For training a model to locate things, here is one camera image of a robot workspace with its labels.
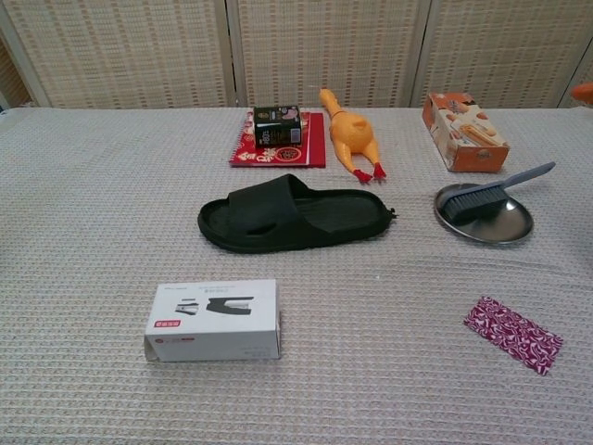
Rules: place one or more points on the black slipper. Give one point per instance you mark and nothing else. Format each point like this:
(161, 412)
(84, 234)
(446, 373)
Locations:
(268, 208)

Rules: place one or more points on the orange snack box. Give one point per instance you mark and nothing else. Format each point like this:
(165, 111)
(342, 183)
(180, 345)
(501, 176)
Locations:
(463, 134)

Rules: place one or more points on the bamboo screen panel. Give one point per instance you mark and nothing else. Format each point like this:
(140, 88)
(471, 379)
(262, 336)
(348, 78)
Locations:
(586, 65)
(500, 46)
(324, 41)
(125, 51)

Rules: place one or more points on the white stapler box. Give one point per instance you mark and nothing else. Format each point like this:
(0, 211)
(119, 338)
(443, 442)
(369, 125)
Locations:
(218, 324)

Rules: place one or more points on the yellow rubber chicken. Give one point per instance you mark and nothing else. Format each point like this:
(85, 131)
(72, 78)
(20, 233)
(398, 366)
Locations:
(352, 134)

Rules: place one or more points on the round steel plate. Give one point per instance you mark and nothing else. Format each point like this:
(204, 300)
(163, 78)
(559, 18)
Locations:
(505, 227)

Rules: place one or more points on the small black box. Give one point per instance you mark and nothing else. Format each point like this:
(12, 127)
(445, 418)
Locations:
(277, 127)

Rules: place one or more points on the red spiral notebook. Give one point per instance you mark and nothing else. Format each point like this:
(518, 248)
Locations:
(315, 143)

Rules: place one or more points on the beige woven tablecloth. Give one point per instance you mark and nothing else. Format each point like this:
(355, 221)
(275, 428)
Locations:
(116, 222)

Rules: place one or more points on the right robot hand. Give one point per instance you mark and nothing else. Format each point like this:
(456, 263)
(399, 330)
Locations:
(584, 92)

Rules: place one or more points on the purple patterned packet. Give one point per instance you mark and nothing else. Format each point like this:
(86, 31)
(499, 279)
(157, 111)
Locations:
(514, 336)

